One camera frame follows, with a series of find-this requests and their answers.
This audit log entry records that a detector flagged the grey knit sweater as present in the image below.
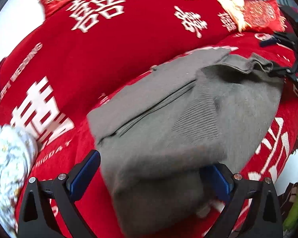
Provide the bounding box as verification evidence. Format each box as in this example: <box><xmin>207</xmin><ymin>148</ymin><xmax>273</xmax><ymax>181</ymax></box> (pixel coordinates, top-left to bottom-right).
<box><xmin>87</xmin><ymin>48</ymin><xmax>284</xmax><ymax>237</ymax></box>

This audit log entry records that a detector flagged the red embroidered cushion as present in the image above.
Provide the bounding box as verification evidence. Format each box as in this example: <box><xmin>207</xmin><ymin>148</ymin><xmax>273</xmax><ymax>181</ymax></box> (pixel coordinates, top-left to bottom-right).
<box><xmin>242</xmin><ymin>0</ymin><xmax>287</xmax><ymax>34</ymax></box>

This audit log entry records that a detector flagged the cream fringed cloth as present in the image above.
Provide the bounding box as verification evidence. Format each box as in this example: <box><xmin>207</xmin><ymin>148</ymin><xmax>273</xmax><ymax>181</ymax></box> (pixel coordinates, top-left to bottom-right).
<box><xmin>217</xmin><ymin>0</ymin><xmax>249</xmax><ymax>32</ymax></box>

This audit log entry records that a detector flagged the white floral quilt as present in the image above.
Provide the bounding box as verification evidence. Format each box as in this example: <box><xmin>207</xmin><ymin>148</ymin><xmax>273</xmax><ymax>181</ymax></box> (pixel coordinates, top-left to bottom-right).
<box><xmin>0</xmin><ymin>125</ymin><xmax>39</xmax><ymax>237</ymax></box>

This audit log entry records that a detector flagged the red wedding bedspread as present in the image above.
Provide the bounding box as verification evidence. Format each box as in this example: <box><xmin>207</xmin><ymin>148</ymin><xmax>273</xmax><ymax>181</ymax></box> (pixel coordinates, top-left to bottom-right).
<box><xmin>0</xmin><ymin>0</ymin><xmax>298</xmax><ymax>237</ymax></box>

